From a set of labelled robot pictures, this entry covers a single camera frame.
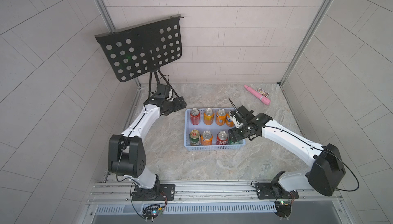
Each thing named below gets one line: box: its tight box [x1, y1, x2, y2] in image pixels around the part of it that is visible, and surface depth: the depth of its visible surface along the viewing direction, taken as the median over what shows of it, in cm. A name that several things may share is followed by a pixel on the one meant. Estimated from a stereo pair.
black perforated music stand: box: [94, 14, 184, 99], surface depth 76 cm
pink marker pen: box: [243, 84, 271, 106], surface depth 110 cm
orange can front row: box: [201, 129, 214, 146], surface depth 81 cm
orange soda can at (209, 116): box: [203, 107, 215, 126], surface depth 91 cm
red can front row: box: [215, 130, 229, 146], surface depth 80 cm
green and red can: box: [188, 129, 202, 147], surface depth 81 cm
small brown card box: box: [255, 87, 270, 98], surface depth 114 cm
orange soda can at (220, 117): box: [215, 108, 227, 126], surface depth 91 cm
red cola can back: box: [189, 107, 202, 126], surface depth 91 cm
